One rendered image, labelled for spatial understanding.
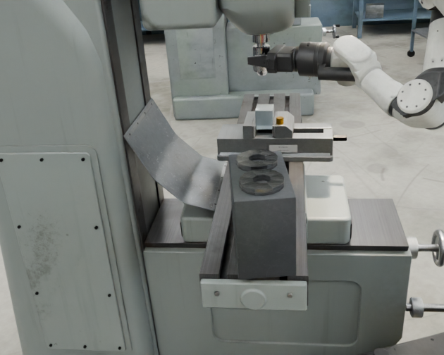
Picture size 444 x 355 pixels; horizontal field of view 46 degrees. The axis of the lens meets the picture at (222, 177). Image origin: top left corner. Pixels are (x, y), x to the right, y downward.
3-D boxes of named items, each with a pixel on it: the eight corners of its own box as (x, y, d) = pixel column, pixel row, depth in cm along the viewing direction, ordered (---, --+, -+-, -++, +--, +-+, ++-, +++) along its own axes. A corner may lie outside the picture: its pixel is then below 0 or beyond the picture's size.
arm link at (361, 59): (349, 30, 131) (383, 56, 123) (350, 58, 138) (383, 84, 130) (328, 41, 130) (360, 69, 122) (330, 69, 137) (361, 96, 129)
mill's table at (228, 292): (300, 109, 217) (300, 91, 214) (309, 313, 108) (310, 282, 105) (245, 110, 221) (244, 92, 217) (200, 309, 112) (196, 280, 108)
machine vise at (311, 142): (331, 141, 166) (333, 109, 161) (333, 161, 153) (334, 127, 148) (224, 141, 172) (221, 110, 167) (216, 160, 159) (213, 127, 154)
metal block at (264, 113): (274, 122, 161) (273, 103, 159) (273, 129, 156) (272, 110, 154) (257, 122, 162) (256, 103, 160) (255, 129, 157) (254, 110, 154)
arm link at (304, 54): (278, 36, 143) (321, 36, 139) (279, 70, 148) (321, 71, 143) (264, 47, 133) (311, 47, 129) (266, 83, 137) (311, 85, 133)
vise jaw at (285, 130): (294, 122, 164) (294, 110, 162) (292, 138, 153) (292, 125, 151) (275, 122, 165) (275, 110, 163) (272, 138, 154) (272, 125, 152)
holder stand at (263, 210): (282, 220, 127) (281, 144, 118) (297, 276, 107) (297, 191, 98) (232, 223, 127) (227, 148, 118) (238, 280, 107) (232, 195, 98)
